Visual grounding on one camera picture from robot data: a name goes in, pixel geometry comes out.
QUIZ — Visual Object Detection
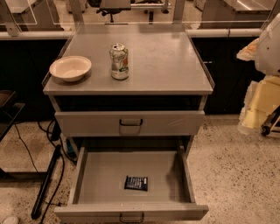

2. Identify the black floor cable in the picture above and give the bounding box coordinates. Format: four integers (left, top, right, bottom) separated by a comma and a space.
11, 117, 77, 224

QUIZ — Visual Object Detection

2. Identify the closed top drawer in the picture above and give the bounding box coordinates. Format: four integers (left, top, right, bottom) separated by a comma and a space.
55, 110, 204, 137

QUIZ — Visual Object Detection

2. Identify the dark blue rxbar wrapper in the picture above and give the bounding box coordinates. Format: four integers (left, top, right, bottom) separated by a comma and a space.
124, 176, 148, 191

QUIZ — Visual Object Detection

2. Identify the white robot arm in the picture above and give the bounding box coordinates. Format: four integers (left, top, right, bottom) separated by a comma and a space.
236, 13, 280, 134

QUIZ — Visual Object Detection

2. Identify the black caster wheel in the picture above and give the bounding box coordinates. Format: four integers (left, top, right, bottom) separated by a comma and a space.
261, 126, 270, 137

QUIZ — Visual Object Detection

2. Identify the white ceramic bowl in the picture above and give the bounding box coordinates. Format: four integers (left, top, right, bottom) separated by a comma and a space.
49, 56, 92, 82

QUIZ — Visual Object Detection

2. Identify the open middle drawer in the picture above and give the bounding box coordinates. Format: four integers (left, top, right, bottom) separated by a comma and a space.
54, 148, 208, 224

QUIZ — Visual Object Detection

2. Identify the grey metal drawer cabinet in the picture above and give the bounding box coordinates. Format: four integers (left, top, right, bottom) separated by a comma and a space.
41, 23, 216, 224

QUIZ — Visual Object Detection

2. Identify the crushed soda can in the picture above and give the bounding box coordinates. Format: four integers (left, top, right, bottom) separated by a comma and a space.
109, 43, 129, 81

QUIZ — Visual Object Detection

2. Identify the white rail ledge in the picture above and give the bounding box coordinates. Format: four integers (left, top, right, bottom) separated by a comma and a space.
0, 28, 263, 40

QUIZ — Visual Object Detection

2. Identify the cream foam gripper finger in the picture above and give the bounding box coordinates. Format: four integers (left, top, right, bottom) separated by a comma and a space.
237, 75, 280, 135

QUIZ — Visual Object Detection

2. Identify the black office chair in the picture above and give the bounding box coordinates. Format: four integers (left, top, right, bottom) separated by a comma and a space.
98, 0, 131, 23

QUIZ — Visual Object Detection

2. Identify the black table leg frame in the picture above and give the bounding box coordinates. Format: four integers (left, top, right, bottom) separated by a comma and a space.
31, 145, 61, 220

